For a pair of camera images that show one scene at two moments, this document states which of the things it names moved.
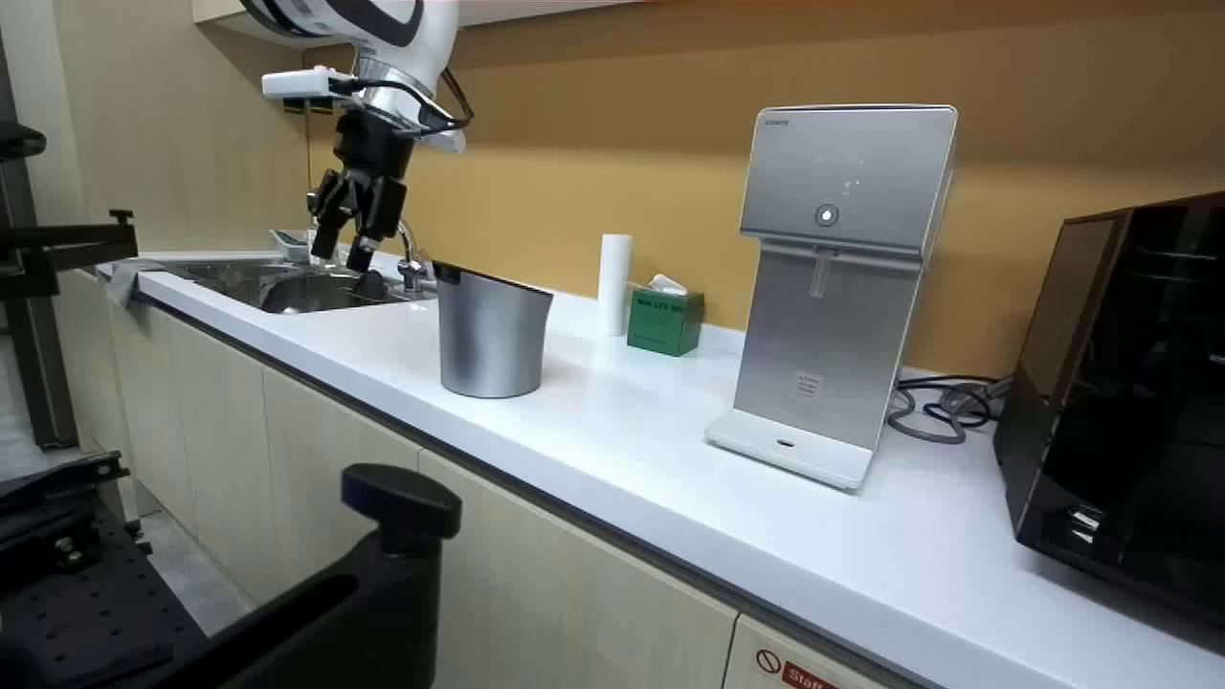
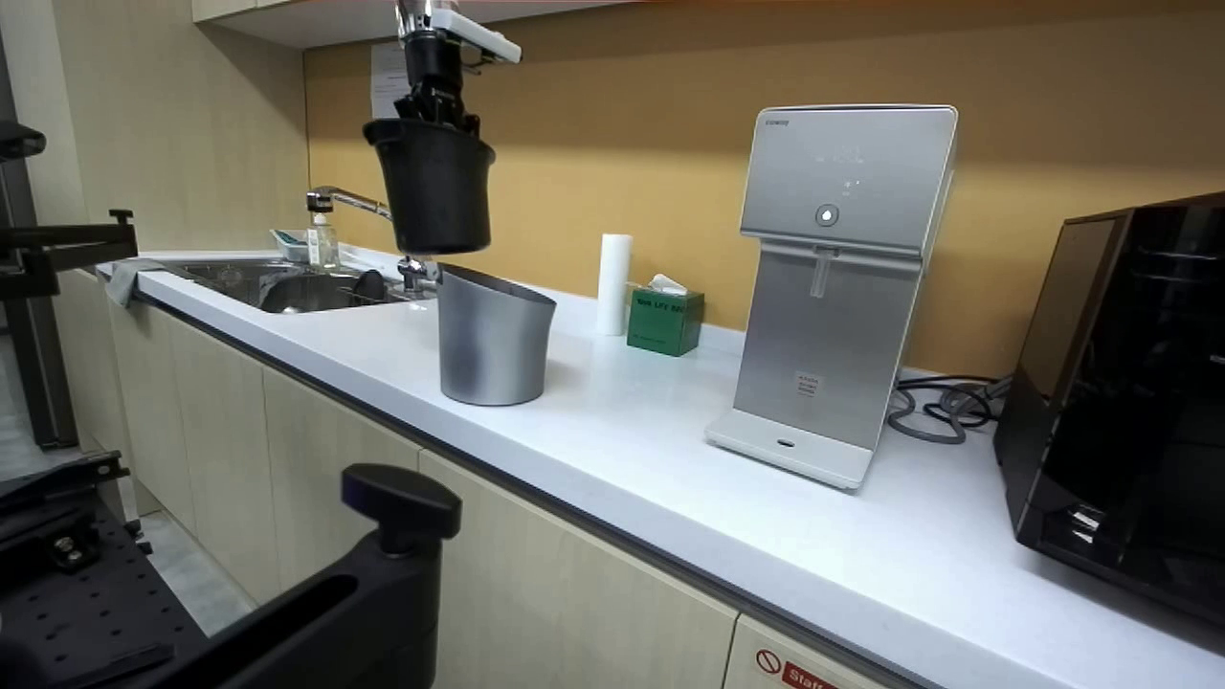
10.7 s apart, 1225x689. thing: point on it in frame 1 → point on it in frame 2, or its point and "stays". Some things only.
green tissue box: [665, 317] stays
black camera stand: [37, 249] stays
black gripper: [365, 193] → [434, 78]
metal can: [493, 333] stays
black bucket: [448, 273] → [438, 184]
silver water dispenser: [841, 208] stays
